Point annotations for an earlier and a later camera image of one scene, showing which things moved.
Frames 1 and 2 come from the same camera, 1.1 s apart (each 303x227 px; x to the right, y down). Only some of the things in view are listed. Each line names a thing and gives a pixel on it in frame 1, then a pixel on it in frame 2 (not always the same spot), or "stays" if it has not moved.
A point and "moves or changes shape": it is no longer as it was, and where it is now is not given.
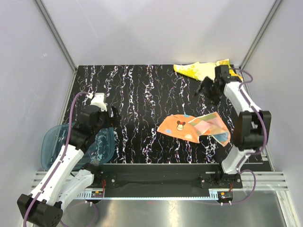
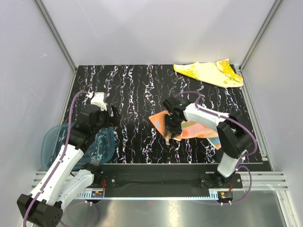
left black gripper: (111, 122) stays
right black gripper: (207, 82) -> (175, 131)
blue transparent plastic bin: (99, 149) stays
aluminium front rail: (263, 180) stays
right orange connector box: (225, 196) stays
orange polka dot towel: (180, 126) moves or changes shape
